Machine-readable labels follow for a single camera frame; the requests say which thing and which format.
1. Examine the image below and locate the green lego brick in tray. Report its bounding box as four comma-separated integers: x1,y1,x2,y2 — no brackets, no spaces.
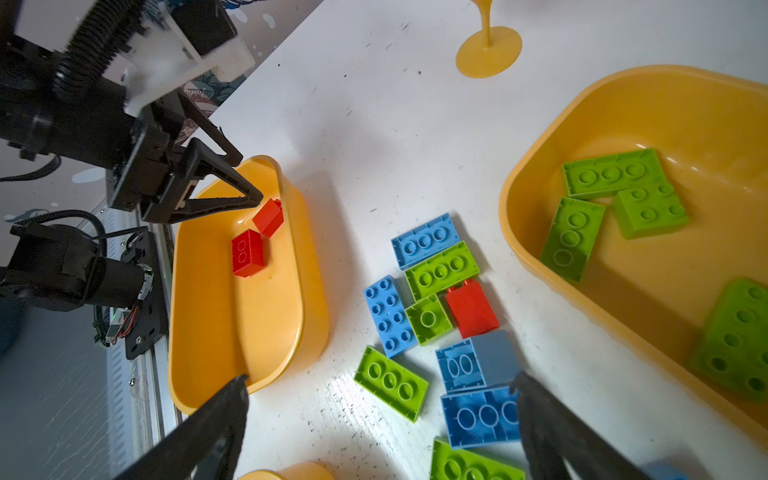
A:
539,197,606,284

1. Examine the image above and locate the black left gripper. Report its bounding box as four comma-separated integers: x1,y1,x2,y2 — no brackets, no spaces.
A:
105,89,264,224

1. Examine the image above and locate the yellow tray near right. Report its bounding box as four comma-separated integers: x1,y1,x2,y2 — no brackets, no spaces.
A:
240,462,334,480

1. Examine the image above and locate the yellow tray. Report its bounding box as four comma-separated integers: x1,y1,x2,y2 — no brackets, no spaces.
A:
168,155,330,415
499,65,767,446
240,462,334,480

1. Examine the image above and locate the yellow tray far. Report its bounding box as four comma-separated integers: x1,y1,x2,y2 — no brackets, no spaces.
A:
499,65,767,446

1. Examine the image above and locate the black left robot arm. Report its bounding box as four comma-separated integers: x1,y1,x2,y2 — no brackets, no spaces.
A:
1,1,264,311

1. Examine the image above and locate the large green lego plate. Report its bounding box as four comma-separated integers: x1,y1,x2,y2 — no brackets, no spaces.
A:
687,277,767,402

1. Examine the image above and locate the small red lego brick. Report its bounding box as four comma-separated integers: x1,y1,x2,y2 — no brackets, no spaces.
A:
252,198,284,238

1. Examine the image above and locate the blue lego brick low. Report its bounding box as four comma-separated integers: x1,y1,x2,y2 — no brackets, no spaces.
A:
441,385,521,449

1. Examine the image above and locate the blue lego brick overturned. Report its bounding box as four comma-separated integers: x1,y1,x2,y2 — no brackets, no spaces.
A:
436,330,522,394

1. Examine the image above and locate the yellow tray near left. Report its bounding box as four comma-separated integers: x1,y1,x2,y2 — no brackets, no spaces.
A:
168,155,330,415

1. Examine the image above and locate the green lego brick long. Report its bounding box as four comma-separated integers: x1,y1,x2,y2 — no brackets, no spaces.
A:
562,148,666,200

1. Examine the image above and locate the yellow plastic goblet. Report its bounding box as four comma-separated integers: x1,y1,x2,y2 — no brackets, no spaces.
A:
456,0,523,79

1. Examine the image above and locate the blue lego plate left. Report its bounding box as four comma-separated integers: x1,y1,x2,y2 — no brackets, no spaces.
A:
363,276,418,359

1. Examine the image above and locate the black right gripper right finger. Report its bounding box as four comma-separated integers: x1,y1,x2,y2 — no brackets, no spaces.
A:
511,372,648,479

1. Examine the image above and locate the small green lego brick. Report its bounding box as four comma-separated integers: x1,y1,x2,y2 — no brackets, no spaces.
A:
405,294,454,346

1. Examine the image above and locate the blue lego brick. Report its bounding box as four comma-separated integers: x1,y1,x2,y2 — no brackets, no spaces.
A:
391,213,460,271
436,330,522,394

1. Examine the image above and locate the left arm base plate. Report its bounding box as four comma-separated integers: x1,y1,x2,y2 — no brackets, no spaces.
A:
93,229,169,360

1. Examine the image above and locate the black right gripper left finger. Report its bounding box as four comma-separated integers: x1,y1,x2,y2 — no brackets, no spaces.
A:
118,375,249,479

